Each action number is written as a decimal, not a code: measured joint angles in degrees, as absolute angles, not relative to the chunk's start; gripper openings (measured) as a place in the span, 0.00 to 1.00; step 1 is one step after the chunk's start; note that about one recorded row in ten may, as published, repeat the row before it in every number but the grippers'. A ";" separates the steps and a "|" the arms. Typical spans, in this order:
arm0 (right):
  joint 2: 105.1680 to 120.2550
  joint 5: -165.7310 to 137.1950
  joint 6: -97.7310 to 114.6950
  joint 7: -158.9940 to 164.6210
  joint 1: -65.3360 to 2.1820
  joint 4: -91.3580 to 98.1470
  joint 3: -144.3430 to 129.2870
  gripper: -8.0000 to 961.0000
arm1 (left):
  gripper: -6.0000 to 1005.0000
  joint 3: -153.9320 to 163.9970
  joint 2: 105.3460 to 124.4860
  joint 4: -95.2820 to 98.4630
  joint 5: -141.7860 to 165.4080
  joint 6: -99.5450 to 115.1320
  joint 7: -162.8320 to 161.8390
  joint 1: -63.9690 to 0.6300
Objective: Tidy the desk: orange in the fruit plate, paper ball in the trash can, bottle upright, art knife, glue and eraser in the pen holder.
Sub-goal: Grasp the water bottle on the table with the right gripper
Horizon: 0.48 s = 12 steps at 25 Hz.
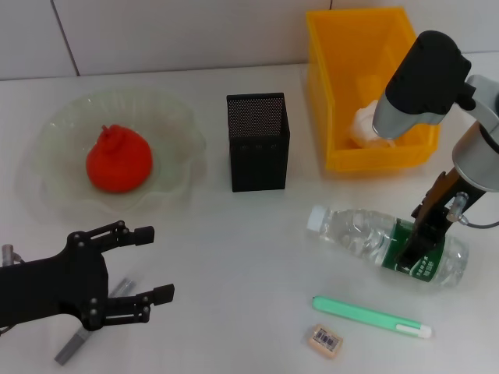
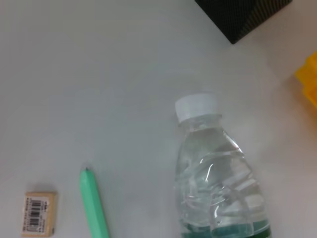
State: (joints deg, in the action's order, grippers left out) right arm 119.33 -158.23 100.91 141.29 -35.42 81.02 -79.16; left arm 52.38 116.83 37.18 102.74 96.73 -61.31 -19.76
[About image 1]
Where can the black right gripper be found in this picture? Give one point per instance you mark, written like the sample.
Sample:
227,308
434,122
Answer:
436,206

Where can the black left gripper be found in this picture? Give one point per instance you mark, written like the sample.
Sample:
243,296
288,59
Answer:
47,288

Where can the clear green-label water bottle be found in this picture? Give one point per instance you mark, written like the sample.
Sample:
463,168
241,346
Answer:
358,233

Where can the mint green pen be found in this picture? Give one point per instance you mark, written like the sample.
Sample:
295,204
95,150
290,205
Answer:
362,313

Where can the red-orange toy orange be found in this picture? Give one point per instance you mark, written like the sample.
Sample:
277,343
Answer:
119,163

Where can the white paper ball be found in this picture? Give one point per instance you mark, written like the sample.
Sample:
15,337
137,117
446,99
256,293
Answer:
364,126

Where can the grey marker pen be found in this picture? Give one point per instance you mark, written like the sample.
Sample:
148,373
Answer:
70,346

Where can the green glass fruit plate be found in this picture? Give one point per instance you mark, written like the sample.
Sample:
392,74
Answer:
167,128

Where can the beige eraser with barcode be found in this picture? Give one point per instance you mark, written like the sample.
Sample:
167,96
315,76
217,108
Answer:
324,341

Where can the black mesh pen holder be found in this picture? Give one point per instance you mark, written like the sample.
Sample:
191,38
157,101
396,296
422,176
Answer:
259,167

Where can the yellow plastic bin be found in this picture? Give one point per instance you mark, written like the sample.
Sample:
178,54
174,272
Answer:
343,97

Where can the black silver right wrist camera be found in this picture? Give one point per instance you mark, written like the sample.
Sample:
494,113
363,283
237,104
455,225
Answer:
425,78

